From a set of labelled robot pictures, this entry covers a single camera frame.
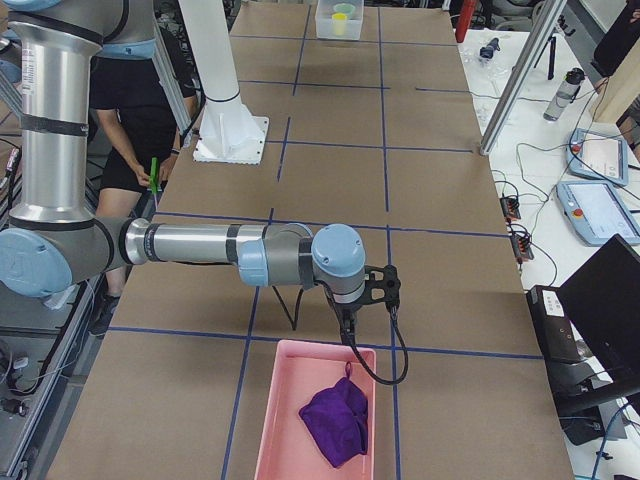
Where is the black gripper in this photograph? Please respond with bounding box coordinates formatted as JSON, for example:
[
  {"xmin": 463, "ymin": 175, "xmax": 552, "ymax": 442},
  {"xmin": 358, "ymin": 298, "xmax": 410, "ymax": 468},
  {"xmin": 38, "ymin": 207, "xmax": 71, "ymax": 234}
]
[{"xmin": 334, "ymin": 302, "xmax": 362, "ymax": 340}]

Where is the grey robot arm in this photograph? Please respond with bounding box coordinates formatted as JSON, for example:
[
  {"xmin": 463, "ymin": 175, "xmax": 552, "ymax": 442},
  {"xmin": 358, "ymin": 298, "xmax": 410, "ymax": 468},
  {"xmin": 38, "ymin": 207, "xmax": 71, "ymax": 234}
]
[{"xmin": 1, "ymin": 1, "xmax": 371, "ymax": 342}]

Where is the red fire extinguisher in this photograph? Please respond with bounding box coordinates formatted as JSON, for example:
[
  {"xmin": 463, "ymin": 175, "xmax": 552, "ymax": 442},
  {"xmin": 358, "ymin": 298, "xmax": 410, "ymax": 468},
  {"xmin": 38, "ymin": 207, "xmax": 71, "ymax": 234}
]
[{"xmin": 455, "ymin": 0, "xmax": 476, "ymax": 43}]

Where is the near blue teach pendant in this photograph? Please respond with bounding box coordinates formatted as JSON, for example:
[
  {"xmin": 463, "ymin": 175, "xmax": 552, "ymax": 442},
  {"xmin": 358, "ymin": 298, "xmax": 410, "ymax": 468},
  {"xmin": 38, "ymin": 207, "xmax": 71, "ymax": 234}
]
[{"xmin": 556, "ymin": 180, "xmax": 639, "ymax": 246}]

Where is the far blue teach pendant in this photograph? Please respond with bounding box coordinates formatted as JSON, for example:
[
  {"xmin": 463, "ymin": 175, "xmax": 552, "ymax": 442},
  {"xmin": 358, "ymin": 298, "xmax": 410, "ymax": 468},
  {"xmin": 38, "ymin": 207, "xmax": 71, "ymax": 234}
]
[{"xmin": 566, "ymin": 128, "xmax": 629, "ymax": 187}]

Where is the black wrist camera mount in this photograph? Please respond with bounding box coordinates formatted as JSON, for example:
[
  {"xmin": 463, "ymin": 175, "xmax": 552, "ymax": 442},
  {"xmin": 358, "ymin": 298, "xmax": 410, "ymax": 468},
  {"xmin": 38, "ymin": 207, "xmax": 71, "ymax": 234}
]
[{"xmin": 360, "ymin": 265, "xmax": 401, "ymax": 311}]

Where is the person in black clothes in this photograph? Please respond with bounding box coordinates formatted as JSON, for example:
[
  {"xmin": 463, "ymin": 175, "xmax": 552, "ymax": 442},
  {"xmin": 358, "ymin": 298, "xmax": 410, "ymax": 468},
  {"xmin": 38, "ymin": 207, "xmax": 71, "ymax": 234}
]
[{"xmin": 88, "ymin": 29, "xmax": 199, "ymax": 336}]

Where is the black equipment box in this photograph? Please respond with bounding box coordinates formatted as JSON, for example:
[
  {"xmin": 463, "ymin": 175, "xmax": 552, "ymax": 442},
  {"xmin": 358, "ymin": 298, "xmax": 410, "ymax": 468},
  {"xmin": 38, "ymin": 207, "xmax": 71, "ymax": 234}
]
[{"xmin": 526, "ymin": 285, "xmax": 581, "ymax": 364}]

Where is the yellow plastic cup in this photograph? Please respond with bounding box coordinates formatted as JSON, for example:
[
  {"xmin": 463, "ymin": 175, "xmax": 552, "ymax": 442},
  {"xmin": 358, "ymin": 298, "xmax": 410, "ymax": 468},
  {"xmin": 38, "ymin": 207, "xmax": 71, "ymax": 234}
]
[{"xmin": 331, "ymin": 14, "xmax": 348, "ymax": 37}]

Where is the grey aluminium post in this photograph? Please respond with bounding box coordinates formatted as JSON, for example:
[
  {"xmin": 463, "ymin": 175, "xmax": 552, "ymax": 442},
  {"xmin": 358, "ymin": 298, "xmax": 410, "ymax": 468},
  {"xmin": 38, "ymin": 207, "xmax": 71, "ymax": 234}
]
[{"xmin": 479, "ymin": 0, "xmax": 567, "ymax": 156}]

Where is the translucent white plastic bin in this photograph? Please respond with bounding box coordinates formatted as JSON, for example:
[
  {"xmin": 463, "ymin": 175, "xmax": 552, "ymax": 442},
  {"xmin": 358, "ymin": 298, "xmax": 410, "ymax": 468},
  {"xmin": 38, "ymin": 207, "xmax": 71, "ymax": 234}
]
[{"xmin": 315, "ymin": 0, "xmax": 364, "ymax": 41}]

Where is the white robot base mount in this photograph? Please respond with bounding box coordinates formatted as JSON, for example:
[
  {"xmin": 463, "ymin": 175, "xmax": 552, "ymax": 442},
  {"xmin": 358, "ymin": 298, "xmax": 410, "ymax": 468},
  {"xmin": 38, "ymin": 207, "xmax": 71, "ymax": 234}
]
[{"xmin": 179, "ymin": 0, "xmax": 269, "ymax": 165}]

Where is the blue teach pendant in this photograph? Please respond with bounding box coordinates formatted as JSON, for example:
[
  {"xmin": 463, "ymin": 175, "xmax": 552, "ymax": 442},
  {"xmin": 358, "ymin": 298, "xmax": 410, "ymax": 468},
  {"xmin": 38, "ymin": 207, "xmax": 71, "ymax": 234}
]
[
  {"xmin": 556, "ymin": 180, "xmax": 639, "ymax": 246},
  {"xmin": 566, "ymin": 128, "xmax": 629, "ymax": 187}
]

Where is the black monitor with stand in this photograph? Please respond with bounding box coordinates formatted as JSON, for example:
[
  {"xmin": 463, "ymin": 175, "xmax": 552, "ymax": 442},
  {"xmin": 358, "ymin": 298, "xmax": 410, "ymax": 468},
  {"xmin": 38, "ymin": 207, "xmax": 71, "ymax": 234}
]
[{"xmin": 547, "ymin": 234, "xmax": 639, "ymax": 445}]

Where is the green handheld tool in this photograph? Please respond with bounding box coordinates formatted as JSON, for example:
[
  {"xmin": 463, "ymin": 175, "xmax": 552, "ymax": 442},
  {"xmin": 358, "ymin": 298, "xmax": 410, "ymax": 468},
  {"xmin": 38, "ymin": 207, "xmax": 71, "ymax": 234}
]
[{"xmin": 148, "ymin": 157, "xmax": 162, "ymax": 194}]

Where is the mint green bowl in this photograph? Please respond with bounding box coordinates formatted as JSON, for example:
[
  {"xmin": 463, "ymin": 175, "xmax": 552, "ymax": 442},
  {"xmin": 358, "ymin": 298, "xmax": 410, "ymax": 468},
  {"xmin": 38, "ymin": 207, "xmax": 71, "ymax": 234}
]
[{"xmin": 333, "ymin": 3, "xmax": 356, "ymax": 19}]

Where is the clear water bottle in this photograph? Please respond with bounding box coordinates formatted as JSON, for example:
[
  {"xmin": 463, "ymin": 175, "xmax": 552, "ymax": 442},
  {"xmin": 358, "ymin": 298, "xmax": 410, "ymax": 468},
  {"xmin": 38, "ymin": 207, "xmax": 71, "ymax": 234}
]
[{"xmin": 543, "ymin": 67, "xmax": 585, "ymax": 122}]

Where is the folded blue umbrella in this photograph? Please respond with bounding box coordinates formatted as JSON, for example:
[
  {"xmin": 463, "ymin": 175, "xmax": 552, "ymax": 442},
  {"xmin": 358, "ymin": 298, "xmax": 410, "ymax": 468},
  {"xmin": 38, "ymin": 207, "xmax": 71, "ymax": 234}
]
[{"xmin": 479, "ymin": 37, "xmax": 500, "ymax": 61}]

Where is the pink plastic tray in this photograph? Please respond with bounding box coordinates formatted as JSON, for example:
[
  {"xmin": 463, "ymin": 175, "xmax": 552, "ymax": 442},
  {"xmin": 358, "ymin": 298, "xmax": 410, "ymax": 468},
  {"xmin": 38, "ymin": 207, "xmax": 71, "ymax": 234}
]
[{"xmin": 254, "ymin": 340, "xmax": 376, "ymax": 479}]

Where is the purple microfiber cloth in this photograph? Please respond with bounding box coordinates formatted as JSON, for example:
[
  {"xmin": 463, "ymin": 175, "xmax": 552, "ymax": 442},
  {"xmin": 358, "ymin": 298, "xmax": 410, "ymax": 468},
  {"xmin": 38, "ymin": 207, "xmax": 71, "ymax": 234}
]
[{"xmin": 298, "ymin": 362, "xmax": 369, "ymax": 468}]

